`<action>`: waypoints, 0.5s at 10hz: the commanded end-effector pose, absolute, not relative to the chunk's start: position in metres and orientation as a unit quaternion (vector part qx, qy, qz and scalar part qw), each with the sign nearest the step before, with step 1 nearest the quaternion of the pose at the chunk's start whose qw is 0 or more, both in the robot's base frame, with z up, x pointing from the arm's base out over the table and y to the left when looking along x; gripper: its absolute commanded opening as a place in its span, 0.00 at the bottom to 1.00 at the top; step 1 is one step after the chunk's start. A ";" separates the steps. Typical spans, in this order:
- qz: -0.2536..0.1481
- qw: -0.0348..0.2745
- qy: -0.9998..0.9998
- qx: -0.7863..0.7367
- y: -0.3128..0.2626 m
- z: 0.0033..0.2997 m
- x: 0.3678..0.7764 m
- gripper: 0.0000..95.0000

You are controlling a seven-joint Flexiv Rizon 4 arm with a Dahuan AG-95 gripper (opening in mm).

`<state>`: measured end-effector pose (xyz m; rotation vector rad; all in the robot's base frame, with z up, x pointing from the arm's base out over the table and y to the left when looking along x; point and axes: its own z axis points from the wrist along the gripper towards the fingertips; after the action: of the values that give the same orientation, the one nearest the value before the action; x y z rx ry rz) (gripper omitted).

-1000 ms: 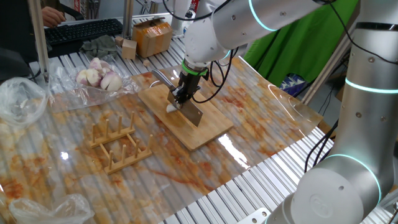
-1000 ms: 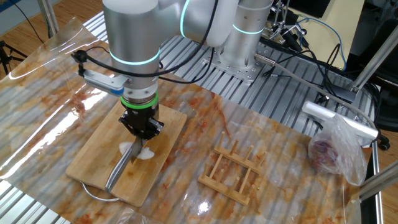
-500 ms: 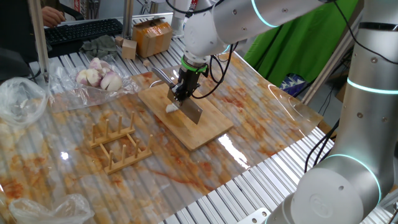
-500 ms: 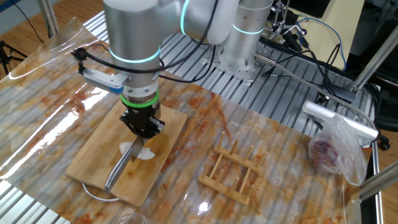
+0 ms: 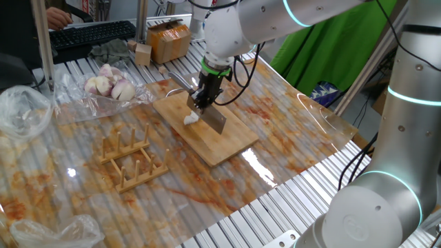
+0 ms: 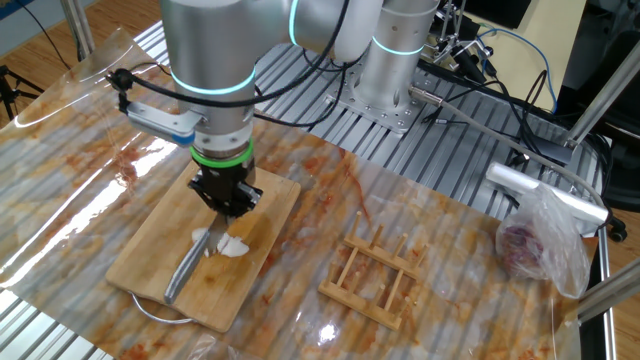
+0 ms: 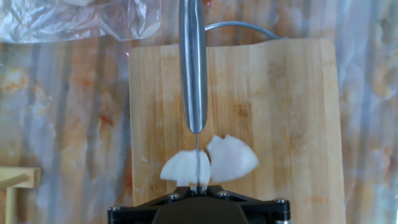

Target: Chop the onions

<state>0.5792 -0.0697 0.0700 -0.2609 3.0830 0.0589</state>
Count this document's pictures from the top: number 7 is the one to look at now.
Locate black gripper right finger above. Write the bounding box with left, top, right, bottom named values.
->
left=201, top=185, right=292, bottom=224

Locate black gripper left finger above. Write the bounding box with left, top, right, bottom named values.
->
left=107, top=185, right=198, bottom=224

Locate clear plastic bag with onions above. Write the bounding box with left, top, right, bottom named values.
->
left=0, top=0, right=162, bottom=44

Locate steel cleaver knife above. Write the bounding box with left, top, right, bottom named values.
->
left=178, top=0, right=208, bottom=194

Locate wooden peg rack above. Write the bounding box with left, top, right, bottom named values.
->
left=0, top=166, right=42, bottom=224

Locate bamboo cutting board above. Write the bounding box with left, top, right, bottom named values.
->
left=127, top=21, right=346, bottom=224

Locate marble pattern plastic mat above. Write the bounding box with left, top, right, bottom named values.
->
left=0, top=0, right=398, bottom=224

